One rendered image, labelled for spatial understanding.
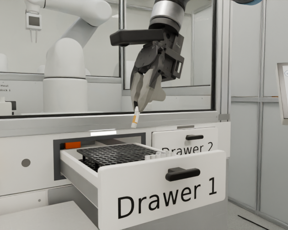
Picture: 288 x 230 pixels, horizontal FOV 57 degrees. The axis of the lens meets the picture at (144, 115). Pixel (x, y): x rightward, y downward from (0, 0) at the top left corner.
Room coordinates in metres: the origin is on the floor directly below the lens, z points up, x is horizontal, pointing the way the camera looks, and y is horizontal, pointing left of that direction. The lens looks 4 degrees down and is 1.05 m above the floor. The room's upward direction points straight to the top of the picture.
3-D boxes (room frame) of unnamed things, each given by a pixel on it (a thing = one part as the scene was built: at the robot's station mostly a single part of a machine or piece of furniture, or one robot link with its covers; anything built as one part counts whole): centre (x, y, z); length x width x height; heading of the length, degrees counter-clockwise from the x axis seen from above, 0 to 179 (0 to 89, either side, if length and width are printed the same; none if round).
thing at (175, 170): (0.48, -0.06, 0.91); 0.07 x 0.04 x 0.01; 121
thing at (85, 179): (0.68, 0.06, 0.86); 0.40 x 0.26 x 0.06; 31
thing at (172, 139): (0.94, -0.15, 0.87); 0.29 x 0.02 x 0.11; 121
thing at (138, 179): (0.50, -0.05, 0.87); 0.29 x 0.02 x 0.11; 121
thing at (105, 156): (0.68, 0.05, 0.87); 0.22 x 0.18 x 0.06; 31
